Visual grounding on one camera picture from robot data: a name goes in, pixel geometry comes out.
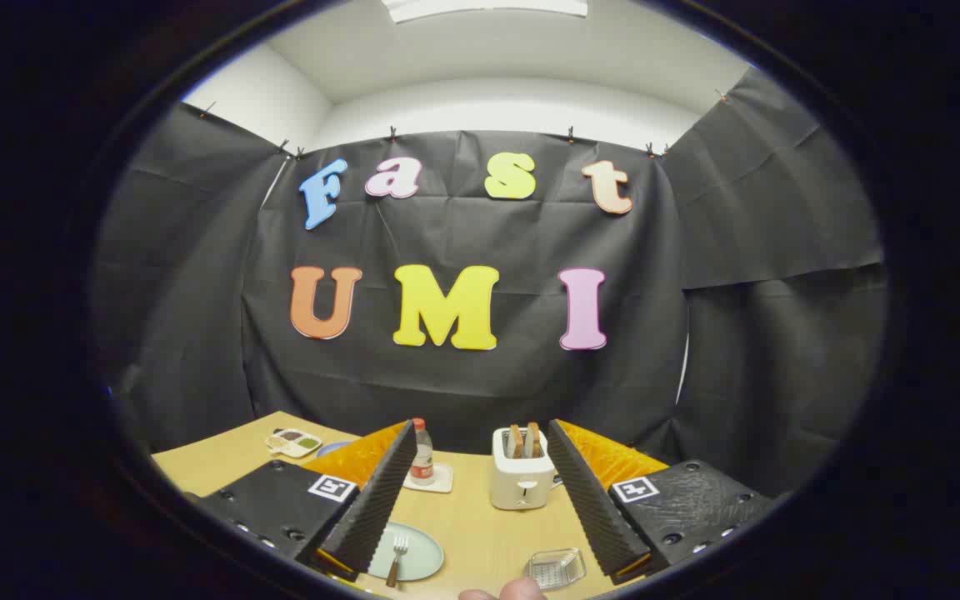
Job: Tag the white square coaster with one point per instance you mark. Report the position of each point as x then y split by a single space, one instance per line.
443 482

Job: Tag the clear plastic water bottle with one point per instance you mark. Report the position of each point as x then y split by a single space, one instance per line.
422 462

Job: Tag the black backdrop cloth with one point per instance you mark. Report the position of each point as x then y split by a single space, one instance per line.
488 392

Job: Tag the white toaster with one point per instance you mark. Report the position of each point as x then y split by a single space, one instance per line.
522 479

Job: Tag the white divided seasoning dish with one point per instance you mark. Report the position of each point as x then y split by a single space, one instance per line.
292 442

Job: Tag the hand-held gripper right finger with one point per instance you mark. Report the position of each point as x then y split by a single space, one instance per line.
592 508

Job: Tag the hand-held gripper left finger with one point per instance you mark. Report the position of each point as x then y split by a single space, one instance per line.
376 508

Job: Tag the blue rimmed plate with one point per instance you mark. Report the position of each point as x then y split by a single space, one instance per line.
332 448

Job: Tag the pale green plate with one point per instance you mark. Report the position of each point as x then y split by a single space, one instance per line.
423 552

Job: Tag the ceiling light panel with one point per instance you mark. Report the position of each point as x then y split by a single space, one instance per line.
488 7

